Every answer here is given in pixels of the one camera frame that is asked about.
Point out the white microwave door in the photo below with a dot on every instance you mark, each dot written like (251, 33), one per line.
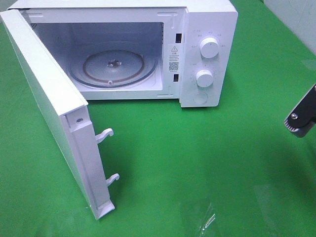
(65, 112)

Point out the white microwave knob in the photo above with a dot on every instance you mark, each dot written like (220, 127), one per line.
(209, 47)
(204, 78)

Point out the lower white microwave knob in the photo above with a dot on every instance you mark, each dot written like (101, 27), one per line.
(204, 78)

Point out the white microwave oven body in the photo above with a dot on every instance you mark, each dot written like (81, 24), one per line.
(65, 26)

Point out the round white door button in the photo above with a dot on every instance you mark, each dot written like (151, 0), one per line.
(200, 98)

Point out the upper white microwave knob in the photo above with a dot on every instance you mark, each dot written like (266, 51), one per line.
(209, 47)

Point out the glass microwave turntable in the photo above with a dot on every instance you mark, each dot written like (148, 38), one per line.
(114, 64)

